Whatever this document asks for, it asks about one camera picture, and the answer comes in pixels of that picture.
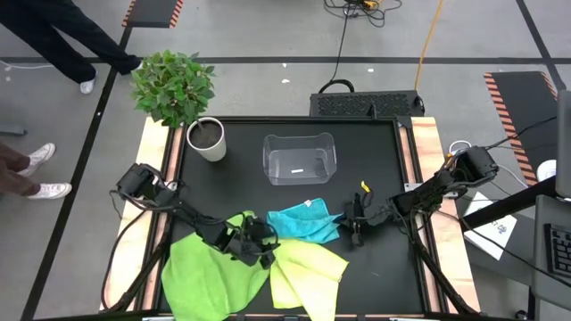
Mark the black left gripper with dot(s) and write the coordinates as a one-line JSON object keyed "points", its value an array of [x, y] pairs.
{"points": [[241, 241]]}

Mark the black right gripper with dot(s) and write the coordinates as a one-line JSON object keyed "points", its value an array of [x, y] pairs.
{"points": [[372, 214]]}

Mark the blue microfiber towel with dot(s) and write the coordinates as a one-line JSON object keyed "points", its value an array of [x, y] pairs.
{"points": [[303, 220]]}

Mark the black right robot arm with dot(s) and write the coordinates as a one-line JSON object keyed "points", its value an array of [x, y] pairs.
{"points": [[441, 183]]}

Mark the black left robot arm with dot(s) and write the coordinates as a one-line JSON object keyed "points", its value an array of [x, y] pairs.
{"points": [[187, 214]]}

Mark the green microfiber towel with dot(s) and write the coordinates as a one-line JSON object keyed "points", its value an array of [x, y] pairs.
{"points": [[201, 276]]}

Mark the yellow-green microfiber towel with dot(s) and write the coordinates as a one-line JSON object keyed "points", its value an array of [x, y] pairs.
{"points": [[308, 276]]}

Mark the yellow gripper clip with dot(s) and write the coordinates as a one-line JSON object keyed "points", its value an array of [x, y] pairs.
{"points": [[366, 186]]}

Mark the clear plastic bin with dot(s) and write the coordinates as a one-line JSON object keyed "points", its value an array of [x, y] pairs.
{"points": [[299, 156]]}

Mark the white plant pot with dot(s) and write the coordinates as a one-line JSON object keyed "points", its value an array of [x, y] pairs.
{"points": [[209, 151]]}

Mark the wooden table side board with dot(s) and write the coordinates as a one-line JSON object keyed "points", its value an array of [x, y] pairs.
{"points": [[428, 142], [147, 151]]}

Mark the black computer case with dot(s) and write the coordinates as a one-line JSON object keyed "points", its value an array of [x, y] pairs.
{"points": [[366, 104]]}

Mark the white paper sheet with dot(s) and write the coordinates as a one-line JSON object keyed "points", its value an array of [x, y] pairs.
{"points": [[490, 232]]}

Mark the black desk bar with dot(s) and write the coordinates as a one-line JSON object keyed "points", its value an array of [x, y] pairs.
{"points": [[508, 203]]}

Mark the green leafy plant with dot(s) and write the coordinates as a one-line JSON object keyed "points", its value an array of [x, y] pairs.
{"points": [[171, 87]]}

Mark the grey desk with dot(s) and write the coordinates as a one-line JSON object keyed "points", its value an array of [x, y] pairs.
{"points": [[537, 249]]}

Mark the black hazard-striped floor mat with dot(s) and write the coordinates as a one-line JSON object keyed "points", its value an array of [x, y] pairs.
{"points": [[522, 111], [151, 11]]}

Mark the white round cup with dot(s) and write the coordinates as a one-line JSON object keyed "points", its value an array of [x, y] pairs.
{"points": [[548, 170]]}

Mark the black keyboard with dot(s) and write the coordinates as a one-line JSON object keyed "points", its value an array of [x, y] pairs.
{"points": [[560, 249]]}

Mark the person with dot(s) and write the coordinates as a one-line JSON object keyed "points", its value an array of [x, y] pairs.
{"points": [[27, 174], [58, 35]]}

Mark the grey monitor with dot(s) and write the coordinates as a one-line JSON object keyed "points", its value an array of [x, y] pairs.
{"points": [[564, 142]]}

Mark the grey metal furniture foot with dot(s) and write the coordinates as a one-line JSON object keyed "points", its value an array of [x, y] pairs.
{"points": [[13, 129]]}

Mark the grey metal mount plate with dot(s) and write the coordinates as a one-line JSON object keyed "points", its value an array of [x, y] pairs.
{"points": [[412, 186]]}

